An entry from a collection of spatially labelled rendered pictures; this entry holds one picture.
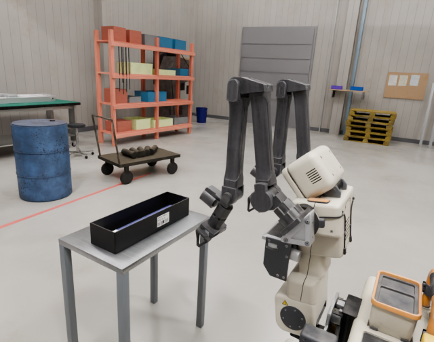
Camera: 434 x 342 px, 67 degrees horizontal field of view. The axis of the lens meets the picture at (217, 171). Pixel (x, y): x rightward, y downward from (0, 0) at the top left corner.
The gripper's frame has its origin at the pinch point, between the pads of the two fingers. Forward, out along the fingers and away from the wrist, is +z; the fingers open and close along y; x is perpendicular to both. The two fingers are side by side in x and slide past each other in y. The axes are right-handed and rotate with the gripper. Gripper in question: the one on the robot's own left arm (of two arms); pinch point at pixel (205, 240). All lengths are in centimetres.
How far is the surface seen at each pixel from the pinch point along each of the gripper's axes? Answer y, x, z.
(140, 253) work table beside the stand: -1.2, -24.0, 33.0
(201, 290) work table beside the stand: -53, -1, 78
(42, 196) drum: -112, -238, 216
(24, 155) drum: -102, -272, 175
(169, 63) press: -693, -580, 177
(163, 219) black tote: -27, -34, 31
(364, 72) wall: -1011, -138, -48
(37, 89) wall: -326, -604, 279
